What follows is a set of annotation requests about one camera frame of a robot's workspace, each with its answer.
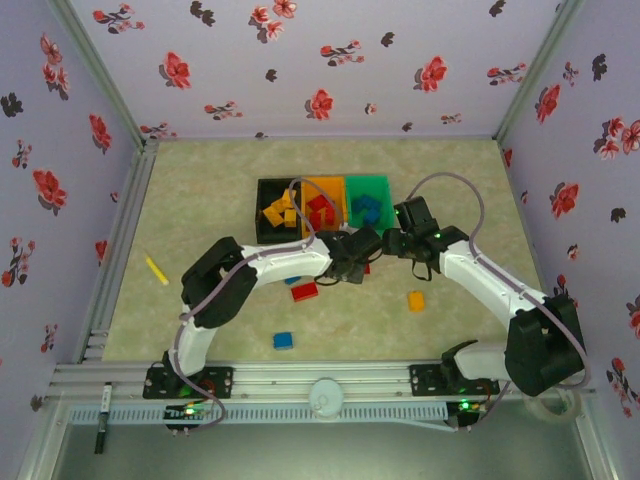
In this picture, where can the aluminium frame corner post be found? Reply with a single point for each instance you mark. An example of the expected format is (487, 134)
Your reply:
(95, 65)
(537, 65)

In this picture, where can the white round cap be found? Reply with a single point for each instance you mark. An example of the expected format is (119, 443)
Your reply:
(326, 397)

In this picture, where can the black plastic bin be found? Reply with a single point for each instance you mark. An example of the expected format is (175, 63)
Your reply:
(265, 235)

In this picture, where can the aluminium table side rail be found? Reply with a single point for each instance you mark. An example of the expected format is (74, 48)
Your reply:
(117, 235)

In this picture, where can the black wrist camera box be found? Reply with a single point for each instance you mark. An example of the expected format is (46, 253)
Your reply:
(412, 212)
(367, 239)

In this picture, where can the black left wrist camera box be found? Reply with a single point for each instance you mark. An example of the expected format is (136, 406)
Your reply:
(367, 239)

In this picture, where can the green plastic bin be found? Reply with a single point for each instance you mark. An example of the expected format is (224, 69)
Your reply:
(367, 185)

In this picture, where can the blue lego brick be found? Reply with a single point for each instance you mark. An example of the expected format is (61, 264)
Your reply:
(283, 341)
(360, 202)
(376, 201)
(293, 281)
(373, 217)

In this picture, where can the yellow lego brick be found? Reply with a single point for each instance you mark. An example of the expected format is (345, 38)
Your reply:
(415, 301)
(274, 214)
(291, 218)
(286, 196)

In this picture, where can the black and white marker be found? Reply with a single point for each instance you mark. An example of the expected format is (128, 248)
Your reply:
(102, 425)

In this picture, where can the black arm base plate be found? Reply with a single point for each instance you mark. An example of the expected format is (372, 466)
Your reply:
(220, 382)
(422, 380)

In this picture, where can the aluminium front mounting rail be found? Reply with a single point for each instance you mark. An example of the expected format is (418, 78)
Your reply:
(280, 382)

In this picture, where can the clear tape roll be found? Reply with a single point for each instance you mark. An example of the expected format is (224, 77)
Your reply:
(574, 409)

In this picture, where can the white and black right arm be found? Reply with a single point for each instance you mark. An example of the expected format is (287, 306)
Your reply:
(480, 280)

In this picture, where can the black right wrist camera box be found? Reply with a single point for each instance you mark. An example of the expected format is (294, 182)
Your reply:
(412, 212)

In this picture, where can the orange plastic bin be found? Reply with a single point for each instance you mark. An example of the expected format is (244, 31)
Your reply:
(320, 189)

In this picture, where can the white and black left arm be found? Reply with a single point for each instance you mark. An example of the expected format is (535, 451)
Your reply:
(285, 260)

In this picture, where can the controller board with green light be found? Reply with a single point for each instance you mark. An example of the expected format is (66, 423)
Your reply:
(467, 409)
(187, 412)

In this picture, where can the yellow stick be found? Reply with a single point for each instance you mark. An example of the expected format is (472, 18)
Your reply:
(156, 270)

